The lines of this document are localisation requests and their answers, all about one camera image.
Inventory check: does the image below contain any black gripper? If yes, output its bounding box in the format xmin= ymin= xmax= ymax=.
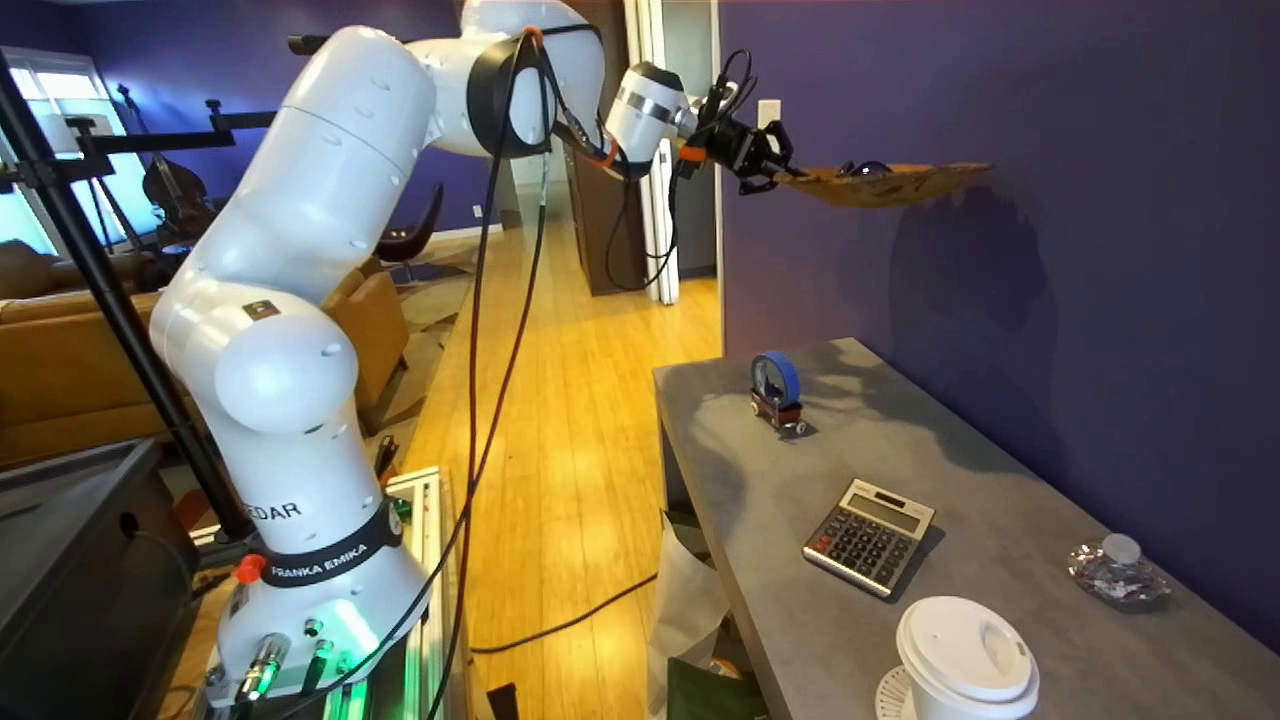
xmin=687 ymin=108 xmax=809 ymax=200

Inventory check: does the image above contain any burl wood key bowl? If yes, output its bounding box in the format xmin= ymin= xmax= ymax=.
xmin=775 ymin=155 xmax=999 ymax=212

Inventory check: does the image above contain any dark brown door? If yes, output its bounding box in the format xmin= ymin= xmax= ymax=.
xmin=562 ymin=146 xmax=653 ymax=300

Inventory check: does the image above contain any blue tape roll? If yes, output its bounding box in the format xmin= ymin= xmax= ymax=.
xmin=743 ymin=347 xmax=809 ymax=411

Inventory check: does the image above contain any grey desk calculator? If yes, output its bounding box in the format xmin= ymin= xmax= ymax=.
xmin=801 ymin=477 xmax=938 ymax=602

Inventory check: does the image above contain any dark green bag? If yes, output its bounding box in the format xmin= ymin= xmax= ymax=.
xmin=664 ymin=658 xmax=768 ymax=720

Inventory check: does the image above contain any white lidded coffee cup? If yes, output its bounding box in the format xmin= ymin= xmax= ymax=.
xmin=891 ymin=591 xmax=1045 ymax=720

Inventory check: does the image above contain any black tripod stand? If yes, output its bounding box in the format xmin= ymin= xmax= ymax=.
xmin=0 ymin=55 xmax=275 ymax=546

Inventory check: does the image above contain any bright window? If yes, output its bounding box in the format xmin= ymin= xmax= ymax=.
xmin=0 ymin=50 xmax=152 ymax=261

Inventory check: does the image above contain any brown sofa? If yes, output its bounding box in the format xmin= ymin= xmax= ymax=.
xmin=0 ymin=258 xmax=413 ymax=471

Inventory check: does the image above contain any black storage box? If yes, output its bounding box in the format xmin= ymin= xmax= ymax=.
xmin=0 ymin=436 xmax=201 ymax=720

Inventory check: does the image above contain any white door frame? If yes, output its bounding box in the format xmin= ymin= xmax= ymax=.
xmin=619 ymin=0 xmax=724 ymax=311

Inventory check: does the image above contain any looped black wrist cable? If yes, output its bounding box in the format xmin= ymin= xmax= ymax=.
xmin=596 ymin=146 xmax=687 ymax=298

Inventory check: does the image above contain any long black arm cable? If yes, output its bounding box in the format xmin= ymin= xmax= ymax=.
xmin=418 ymin=25 xmax=555 ymax=720

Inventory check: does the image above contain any black floor cable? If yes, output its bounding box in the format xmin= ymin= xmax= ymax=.
xmin=465 ymin=569 xmax=664 ymax=661

